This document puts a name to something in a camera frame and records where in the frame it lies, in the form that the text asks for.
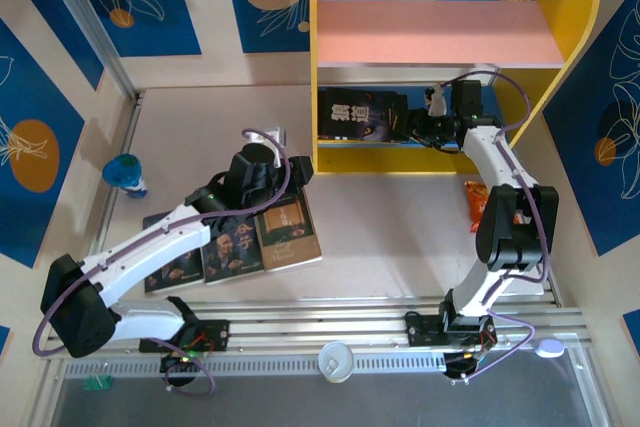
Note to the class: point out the aluminium frame post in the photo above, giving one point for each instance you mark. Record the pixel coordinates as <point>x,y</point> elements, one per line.
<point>85,17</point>

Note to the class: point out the dark wolf eye book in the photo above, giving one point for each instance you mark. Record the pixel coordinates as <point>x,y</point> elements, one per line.
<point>350,117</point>

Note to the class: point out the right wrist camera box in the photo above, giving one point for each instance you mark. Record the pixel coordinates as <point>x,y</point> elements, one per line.
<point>437,99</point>

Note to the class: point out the white round puck device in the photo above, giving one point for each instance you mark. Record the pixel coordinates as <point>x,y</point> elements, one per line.
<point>549,348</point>

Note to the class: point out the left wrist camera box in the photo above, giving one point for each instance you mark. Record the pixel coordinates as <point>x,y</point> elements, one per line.
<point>277,136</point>

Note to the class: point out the tan scroll cover book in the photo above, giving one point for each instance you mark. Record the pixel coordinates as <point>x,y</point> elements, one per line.
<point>290,242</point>

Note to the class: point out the blue and white toy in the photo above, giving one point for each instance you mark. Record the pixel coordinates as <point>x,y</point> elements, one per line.
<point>125,174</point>

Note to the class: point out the green plastic clip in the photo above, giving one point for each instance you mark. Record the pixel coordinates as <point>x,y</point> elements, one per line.
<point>97,383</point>

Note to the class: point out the dark old man book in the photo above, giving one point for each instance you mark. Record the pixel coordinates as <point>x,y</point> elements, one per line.
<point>232,257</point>

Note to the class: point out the yellow blue pink wooden bookshelf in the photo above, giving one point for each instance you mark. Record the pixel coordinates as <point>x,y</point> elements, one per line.
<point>425,32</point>

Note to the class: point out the white round cap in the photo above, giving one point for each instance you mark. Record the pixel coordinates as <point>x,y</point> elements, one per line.
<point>335,361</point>

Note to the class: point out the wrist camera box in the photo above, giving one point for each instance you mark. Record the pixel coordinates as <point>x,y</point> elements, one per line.
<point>277,136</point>
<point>437,99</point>

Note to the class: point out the dark seated figure book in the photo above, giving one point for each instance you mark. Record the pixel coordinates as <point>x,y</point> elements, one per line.
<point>175,274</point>

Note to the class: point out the orange snack packet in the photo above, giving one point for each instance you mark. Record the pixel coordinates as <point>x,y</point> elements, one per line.
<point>477,202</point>

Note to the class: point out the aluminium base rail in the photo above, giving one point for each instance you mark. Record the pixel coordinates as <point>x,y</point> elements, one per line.
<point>320,322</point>

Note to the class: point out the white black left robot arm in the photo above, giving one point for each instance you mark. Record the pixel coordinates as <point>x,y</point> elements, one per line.
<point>150,242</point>

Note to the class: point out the black electronics module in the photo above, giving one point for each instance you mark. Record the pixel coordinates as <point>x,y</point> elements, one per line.
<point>462,367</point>
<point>175,364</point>

